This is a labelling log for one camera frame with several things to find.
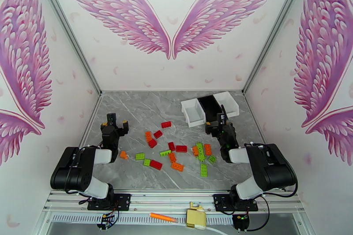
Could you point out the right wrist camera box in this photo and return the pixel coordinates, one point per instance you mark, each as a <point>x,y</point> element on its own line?
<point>221,120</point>

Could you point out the long green lego plate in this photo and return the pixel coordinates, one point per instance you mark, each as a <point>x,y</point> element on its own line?
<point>200,152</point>

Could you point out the black plastic bin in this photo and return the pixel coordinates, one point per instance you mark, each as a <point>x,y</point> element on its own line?
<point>211,106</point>

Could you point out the green lego brick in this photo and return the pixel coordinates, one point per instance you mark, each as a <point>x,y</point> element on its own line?
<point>212,159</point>
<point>147,162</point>
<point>203,170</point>
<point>165,153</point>
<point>140,156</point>

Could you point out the beige plastic block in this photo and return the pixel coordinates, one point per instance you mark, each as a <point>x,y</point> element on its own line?
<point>195,216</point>

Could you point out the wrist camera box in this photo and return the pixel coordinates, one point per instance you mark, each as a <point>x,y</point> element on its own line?
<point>111,119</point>
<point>221,120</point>

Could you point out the white tube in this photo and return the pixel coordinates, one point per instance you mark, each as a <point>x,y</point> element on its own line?
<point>218,232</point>

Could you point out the aluminium corner post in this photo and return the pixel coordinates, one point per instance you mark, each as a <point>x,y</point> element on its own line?
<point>68,30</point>
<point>276,30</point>

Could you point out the white plastic bin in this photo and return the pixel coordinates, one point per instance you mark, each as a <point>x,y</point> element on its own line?
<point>193,113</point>
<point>227,100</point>

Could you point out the orange marker pen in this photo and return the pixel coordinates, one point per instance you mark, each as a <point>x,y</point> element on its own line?
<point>162,217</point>

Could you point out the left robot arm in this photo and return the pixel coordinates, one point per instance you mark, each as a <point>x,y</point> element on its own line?
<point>71,170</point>

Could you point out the orange lego brick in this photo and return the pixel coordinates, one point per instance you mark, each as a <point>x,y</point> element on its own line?
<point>148,136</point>
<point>177,167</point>
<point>207,149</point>
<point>123,155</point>
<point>195,151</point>
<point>172,157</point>

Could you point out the orange L-shaped brick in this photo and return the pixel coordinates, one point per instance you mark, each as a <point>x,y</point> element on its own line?
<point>171,201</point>

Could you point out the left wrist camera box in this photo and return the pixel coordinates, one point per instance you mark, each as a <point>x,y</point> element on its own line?
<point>111,119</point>

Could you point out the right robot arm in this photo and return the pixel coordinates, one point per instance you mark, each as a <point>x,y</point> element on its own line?
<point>270,168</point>

